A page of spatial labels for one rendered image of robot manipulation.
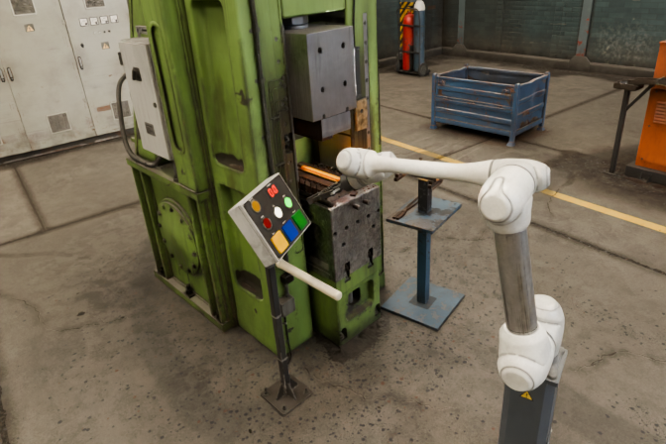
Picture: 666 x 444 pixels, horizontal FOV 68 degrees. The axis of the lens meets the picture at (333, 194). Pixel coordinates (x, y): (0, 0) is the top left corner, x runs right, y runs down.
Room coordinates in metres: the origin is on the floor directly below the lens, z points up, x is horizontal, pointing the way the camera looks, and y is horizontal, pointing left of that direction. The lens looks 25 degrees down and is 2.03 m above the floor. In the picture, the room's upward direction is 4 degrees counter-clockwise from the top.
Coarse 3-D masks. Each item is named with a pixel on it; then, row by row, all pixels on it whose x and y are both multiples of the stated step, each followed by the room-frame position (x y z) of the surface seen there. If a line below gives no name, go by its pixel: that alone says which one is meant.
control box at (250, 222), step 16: (272, 176) 2.04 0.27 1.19; (256, 192) 1.86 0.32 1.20; (272, 192) 1.93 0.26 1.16; (288, 192) 2.02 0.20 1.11; (240, 208) 1.75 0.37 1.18; (272, 208) 1.87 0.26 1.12; (288, 208) 1.95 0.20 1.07; (240, 224) 1.76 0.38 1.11; (256, 224) 1.74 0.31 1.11; (272, 224) 1.80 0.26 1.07; (256, 240) 1.73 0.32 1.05; (288, 240) 1.82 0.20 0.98; (272, 256) 1.71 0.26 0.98
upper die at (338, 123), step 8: (344, 112) 2.39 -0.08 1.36; (296, 120) 2.42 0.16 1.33; (304, 120) 2.38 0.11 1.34; (320, 120) 2.29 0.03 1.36; (328, 120) 2.32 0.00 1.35; (336, 120) 2.35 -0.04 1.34; (344, 120) 2.39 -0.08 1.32; (296, 128) 2.43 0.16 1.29; (304, 128) 2.38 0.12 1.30; (312, 128) 2.33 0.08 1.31; (320, 128) 2.29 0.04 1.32; (328, 128) 2.32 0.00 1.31; (336, 128) 2.35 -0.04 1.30; (344, 128) 2.39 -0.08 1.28; (320, 136) 2.30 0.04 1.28; (328, 136) 2.31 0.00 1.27
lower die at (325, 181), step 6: (300, 162) 2.72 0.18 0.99; (300, 168) 2.59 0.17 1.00; (318, 168) 2.59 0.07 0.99; (300, 174) 2.52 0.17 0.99; (306, 174) 2.52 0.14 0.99; (312, 174) 2.51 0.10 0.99; (318, 174) 2.48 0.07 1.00; (336, 174) 2.48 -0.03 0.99; (342, 174) 2.48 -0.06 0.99; (300, 180) 2.46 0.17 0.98; (306, 180) 2.46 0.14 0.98; (318, 180) 2.42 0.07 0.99; (324, 180) 2.42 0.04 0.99; (330, 180) 2.40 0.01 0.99; (306, 186) 2.40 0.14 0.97; (312, 186) 2.37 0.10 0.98; (318, 186) 2.37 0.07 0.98; (324, 186) 2.36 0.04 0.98; (312, 192) 2.37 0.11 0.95; (342, 192) 2.36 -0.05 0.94; (348, 192) 2.39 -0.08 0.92; (330, 198) 2.30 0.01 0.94; (336, 198) 2.33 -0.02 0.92
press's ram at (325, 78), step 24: (312, 24) 2.64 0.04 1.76; (288, 48) 2.35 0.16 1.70; (312, 48) 2.27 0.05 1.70; (336, 48) 2.37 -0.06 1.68; (288, 72) 2.36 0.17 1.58; (312, 72) 2.27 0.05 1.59; (336, 72) 2.37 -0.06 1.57; (312, 96) 2.26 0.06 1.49; (336, 96) 2.36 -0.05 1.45; (312, 120) 2.26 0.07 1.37
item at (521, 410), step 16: (560, 368) 1.39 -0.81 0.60; (544, 384) 1.34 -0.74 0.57; (512, 400) 1.40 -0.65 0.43; (528, 400) 1.37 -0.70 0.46; (544, 400) 1.34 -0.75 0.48; (512, 416) 1.40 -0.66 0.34; (528, 416) 1.37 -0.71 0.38; (544, 416) 1.34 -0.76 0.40; (512, 432) 1.39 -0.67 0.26; (528, 432) 1.36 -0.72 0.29; (544, 432) 1.35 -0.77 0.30
